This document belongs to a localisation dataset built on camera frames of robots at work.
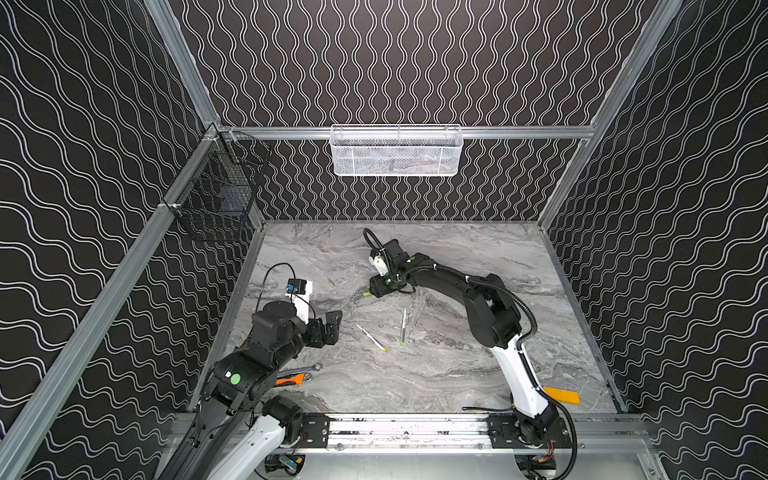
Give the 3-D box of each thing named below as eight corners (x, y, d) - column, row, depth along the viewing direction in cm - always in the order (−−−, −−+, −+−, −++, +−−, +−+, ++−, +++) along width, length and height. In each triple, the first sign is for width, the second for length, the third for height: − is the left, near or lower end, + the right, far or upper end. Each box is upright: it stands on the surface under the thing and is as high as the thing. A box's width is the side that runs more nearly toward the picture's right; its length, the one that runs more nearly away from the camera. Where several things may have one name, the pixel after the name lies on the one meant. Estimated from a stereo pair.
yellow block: (544, 398, 82) (548, 395, 80) (543, 388, 83) (546, 386, 82) (576, 404, 81) (580, 402, 79) (574, 395, 82) (578, 392, 81)
